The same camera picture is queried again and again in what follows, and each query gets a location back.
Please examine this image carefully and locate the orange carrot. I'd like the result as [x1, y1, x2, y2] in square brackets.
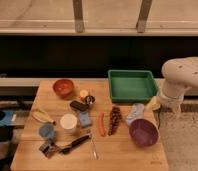
[98, 113, 105, 137]

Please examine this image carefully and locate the red bowl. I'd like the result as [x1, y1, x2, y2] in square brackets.
[53, 79, 74, 99]

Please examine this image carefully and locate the light blue cloth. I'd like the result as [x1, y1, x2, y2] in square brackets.
[125, 103, 145, 126]

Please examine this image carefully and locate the metal clamp tool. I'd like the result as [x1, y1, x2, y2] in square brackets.
[39, 141, 60, 158]

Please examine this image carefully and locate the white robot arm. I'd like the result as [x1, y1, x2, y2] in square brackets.
[145, 57, 198, 116]

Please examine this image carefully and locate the silver fork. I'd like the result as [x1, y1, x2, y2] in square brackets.
[89, 133, 99, 160]

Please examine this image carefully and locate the black handled spatula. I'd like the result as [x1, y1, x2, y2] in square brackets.
[60, 134, 90, 154]

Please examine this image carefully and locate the purple bowl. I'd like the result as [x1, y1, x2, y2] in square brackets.
[129, 119, 159, 147]

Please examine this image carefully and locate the small dark metal cup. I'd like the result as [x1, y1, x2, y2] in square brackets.
[85, 95, 95, 106]

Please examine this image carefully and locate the yellow banana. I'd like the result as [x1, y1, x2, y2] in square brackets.
[31, 109, 55, 124]

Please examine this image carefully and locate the green plastic tray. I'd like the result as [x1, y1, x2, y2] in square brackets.
[108, 70, 158, 103]

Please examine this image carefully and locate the dark red grape bunch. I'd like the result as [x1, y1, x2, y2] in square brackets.
[108, 106, 122, 135]

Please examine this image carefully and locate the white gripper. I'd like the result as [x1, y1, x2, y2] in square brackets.
[145, 94, 182, 116]

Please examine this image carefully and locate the right metal window post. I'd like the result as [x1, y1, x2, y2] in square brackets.
[136, 0, 152, 33]

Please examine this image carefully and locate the left metal window post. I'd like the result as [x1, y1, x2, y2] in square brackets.
[73, 0, 85, 33]

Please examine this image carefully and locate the blue object on floor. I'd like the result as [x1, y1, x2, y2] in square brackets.
[0, 110, 17, 126]

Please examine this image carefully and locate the blue sponge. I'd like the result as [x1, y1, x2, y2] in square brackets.
[78, 111, 92, 128]

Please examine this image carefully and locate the black rectangular block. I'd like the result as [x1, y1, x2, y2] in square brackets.
[70, 100, 88, 112]

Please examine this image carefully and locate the white cup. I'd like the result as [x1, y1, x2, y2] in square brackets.
[60, 114, 78, 134]

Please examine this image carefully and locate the metal window post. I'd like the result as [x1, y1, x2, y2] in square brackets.
[136, 0, 152, 33]
[73, 0, 85, 33]

